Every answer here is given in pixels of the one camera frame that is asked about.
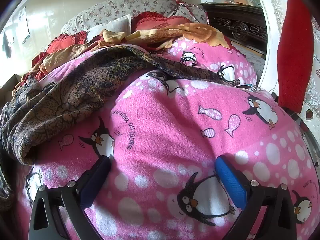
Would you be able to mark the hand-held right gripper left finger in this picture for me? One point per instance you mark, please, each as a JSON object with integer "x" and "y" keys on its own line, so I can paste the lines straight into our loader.
{"x": 97, "y": 179}

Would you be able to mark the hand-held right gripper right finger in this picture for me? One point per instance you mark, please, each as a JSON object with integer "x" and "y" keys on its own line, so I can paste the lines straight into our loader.
{"x": 230, "y": 182}

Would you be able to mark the brown floral patterned garment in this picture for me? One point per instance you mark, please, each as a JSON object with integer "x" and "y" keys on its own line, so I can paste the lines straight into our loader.
{"x": 75, "y": 97}

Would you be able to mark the pink penguin print blanket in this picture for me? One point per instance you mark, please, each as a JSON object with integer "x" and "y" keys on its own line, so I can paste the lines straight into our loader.
{"x": 175, "y": 130}

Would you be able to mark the cardboard box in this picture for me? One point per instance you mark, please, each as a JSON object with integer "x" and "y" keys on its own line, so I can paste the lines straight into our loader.
{"x": 10, "y": 85}

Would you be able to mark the red cloth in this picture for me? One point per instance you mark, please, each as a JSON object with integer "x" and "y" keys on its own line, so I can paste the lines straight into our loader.
{"x": 292, "y": 55}

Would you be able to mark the orange red floral blanket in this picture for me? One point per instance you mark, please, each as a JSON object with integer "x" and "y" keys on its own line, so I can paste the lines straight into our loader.
{"x": 195, "y": 31}

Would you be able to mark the white pillow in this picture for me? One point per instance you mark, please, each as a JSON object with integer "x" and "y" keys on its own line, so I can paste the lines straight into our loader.
{"x": 112, "y": 25}

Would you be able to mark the dark carved wooden headboard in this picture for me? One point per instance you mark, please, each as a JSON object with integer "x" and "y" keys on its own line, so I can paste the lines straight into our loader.
{"x": 237, "y": 17}

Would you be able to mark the red ruffled heart pillow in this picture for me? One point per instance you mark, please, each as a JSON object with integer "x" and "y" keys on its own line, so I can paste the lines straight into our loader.
{"x": 150, "y": 20}

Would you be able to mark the grey floral cushion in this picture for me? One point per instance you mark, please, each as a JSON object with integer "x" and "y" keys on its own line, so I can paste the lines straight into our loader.
{"x": 125, "y": 5}

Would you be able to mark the white red hanging garment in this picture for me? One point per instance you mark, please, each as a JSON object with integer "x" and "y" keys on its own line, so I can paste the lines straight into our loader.
{"x": 265, "y": 5}

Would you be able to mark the clutter of colourful packets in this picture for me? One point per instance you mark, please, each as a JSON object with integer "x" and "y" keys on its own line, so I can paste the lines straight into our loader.
{"x": 243, "y": 0}

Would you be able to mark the white box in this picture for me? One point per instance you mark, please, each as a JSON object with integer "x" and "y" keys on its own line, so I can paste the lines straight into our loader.
{"x": 213, "y": 0}

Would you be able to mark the red patterned cloth knot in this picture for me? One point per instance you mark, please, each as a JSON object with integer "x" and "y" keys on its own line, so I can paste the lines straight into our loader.
{"x": 178, "y": 1}

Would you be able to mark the dark hanging wall item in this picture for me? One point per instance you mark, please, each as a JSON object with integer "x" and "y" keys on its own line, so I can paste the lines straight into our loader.
{"x": 7, "y": 45}

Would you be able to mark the wall calendar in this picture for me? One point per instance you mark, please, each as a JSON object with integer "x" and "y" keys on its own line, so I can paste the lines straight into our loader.
{"x": 23, "y": 25}

